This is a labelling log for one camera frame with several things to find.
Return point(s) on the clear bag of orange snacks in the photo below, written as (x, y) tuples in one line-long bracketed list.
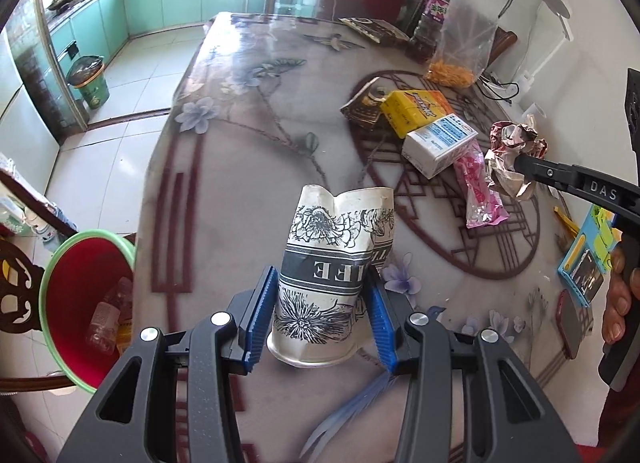
[(450, 74)]

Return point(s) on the blue plastic toy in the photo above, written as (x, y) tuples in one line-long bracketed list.
[(582, 263)]

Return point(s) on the small white bottle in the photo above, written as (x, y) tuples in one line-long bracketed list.
[(40, 230)]

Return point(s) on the yellow flat stick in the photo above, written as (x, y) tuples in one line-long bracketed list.
[(567, 223)]

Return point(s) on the dark bottle with pink label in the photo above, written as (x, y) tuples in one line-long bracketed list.
[(425, 28)]

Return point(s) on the white fridge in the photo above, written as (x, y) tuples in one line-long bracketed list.
[(25, 128)]

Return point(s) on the green trash can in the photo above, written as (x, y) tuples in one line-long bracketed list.
[(92, 88)]

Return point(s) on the person's right hand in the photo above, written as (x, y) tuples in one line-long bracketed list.
[(617, 303)]

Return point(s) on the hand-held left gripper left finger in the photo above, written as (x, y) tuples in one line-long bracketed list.
[(260, 315)]

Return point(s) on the paper wrapper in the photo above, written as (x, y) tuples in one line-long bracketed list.
[(510, 143)]

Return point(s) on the red basin with green rim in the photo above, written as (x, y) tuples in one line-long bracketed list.
[(75, 293)]

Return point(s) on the brown packet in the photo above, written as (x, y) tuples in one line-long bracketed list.
[(362, 110)]

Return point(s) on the red phone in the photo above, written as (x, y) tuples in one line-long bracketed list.
[(572, 328)]

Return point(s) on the yellow printed wrapper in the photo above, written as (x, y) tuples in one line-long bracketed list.
[(125, 335)]

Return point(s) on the wooden chair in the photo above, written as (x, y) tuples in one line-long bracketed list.
[(17, 303)]

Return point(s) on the clear plastic bottle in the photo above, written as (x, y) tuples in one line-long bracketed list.
[(105, 315)]

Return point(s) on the pink plastic wrapper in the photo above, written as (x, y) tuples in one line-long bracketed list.
[(480, 193)]

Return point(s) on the dark book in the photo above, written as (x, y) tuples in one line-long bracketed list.
[(372, 28)]

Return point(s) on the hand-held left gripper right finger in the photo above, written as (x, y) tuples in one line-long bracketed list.
[(382, 328)]

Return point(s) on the floral paper cup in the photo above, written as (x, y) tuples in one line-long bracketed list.
[(325, 283)]

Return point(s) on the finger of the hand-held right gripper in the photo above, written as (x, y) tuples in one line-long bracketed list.
[(565, 177)]

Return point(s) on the yellow orange box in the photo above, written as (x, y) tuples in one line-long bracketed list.
[(415, 110)]

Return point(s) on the white blue milk carton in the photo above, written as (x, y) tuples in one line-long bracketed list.
[(435, 145)]

